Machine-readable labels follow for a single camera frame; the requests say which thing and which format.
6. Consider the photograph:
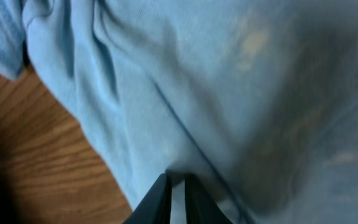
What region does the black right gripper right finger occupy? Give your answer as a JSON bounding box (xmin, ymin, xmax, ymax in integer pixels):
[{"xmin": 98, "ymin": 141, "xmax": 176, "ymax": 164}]
[{"xmin": 185, "ymin": 174, "xmax": 232, "ymax": 224}]

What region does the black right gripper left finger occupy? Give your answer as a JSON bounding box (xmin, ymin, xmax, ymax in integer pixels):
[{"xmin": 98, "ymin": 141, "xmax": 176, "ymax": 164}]
[{"xmin": 123, "ymin": 173, "xmax": 172, "ymax": 224}]

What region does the light blue t-shirt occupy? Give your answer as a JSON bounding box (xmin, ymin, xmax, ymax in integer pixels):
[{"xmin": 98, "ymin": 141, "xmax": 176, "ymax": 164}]
[{"xmin": 0, "ymin": 0, "xmax": 358, "ymax": 223}]

